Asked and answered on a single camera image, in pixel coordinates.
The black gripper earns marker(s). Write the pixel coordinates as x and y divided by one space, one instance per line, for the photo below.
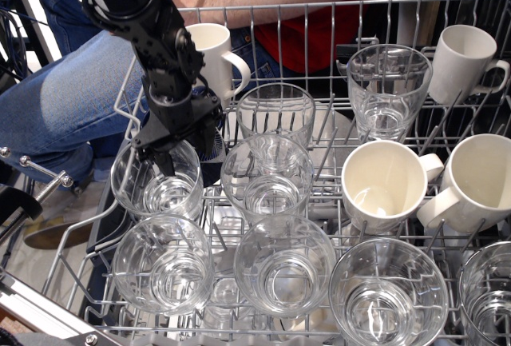
194 119

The clear glass cup right edge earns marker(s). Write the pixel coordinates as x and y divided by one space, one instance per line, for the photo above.
484 295

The brown shoe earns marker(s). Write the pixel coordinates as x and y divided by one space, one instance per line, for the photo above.
47 235

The white mug back left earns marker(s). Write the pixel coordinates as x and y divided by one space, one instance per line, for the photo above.
226 73

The cream mug centre right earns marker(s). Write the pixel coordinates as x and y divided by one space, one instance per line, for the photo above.
384 182

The cream mug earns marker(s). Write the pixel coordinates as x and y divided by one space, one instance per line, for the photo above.
384 182
475 189

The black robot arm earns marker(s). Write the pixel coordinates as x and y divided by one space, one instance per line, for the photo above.
161 43

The person's hand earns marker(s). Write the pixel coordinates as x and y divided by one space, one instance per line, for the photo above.
188 10

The grey wire dishwasher rack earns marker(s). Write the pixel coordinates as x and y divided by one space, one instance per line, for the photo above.
437 129

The metal clamp with knobs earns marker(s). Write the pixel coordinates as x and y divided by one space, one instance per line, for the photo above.
35 202

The white mug back right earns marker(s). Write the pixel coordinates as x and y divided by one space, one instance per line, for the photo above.
463 55

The red shirt torso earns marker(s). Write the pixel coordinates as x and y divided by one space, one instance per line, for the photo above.
303 44

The clear glass cup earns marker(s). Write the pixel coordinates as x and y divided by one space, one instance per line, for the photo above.
282 265
141 187
387 86
266 175
164 265
278 108
384 291

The blue jeans legs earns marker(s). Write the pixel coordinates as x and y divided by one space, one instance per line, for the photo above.
62 116

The dark blue patterned mug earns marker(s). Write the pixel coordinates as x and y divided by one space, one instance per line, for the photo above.
211 165

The white mug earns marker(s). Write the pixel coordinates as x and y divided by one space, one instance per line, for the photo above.
463 55
226 73

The cream mug far right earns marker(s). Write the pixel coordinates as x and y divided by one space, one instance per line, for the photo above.
475 189

